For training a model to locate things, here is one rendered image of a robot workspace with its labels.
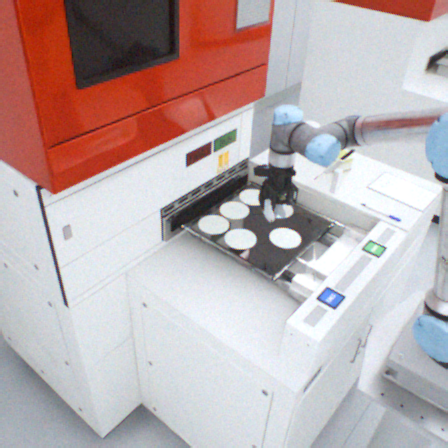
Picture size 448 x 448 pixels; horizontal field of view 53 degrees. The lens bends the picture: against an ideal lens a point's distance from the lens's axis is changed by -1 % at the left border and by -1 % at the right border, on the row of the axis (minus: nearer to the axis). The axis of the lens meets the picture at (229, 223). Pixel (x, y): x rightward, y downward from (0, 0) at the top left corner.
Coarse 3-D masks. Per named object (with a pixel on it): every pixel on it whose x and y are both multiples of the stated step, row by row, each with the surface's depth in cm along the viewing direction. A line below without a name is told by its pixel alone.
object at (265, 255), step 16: (240, 192) 164; (256, 208) 156; (192, 224) 147; (240, 224) 149; (256, 224) 149; (272, 224) 150; (288, 224) 150; (304, 224) 151; (320, 224) 151; (224, 240) 142; (256, 240) 143; (304, 240) 144; (240, 256) 136; (256, 256) 137; (272, 256) 137; (288, 256) 137; (272, 272) 131
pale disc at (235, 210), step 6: (222, 204) 157; (228, 204) 157; (234, 204) 157; (240, 204) 158; (222, 210) 154; (228, 210) 154; (234, 210) 155; (240, 210) 155; (246, 210) 155; (228, 216) 152; (234, 216) 152; (240, 216) 152
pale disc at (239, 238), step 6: (228, 234) 144; (234, 234) 144; (240, 234) 144; (246, 234) 145; (252, 234) 145; (228, 240) 142; (234, 240) 142; (240, 240) 142; (246, 240) 142; (252, 240) 142; (234, 246) 140; (240, 246) 140; (246, 246) 140
